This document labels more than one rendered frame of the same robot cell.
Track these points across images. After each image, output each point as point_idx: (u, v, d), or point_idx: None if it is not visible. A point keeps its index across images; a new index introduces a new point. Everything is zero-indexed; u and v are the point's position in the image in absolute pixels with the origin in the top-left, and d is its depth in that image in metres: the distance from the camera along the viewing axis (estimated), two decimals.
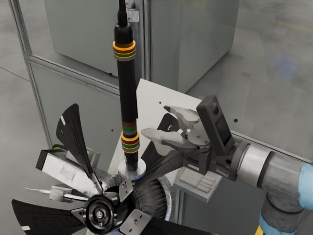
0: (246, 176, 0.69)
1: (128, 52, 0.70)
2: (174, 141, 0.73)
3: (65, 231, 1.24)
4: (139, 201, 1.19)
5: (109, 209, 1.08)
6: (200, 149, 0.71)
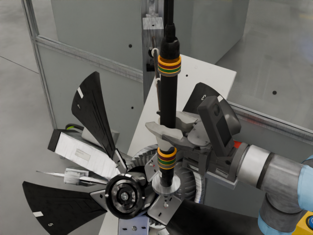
0: (246, 177, 0.69)
1: (174, 68, 0.66)
2: (173, 138, 0.73)
3: (83, 217, 1.10)
4: None
5: (136, 190, 0.95)
6: (200, 150, 0.71)
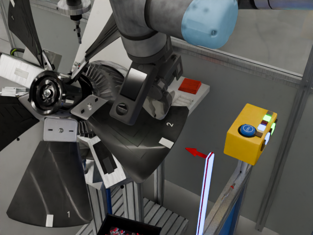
0: (160, 41, 0.60)
1: None
2: (164, 107, 0.72)
3: (16, 127, 1.09)
4: (97, 89, 1.05)
5: (58, 85, 0.94)
6: (163, 87, 0.67)
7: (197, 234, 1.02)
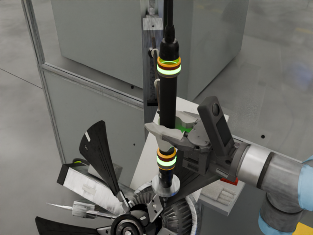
0: (246, 176, 0.69)
1: (174, 69, 0.66)
2: (173, 138, 0.73)
3: (103, 177, 1.21)
4: None
5: None
6: (200, 150, 0.71)
7: None
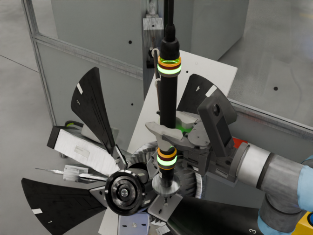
0: (246, 177, 0.69)
1: (174, 69, 0.66)
2: (173, 138, 0.73)
3: (97, 134, 1.09)
4: None
5: (134, 203, 0.94)
6: (200, 150, 0.72)
7: None
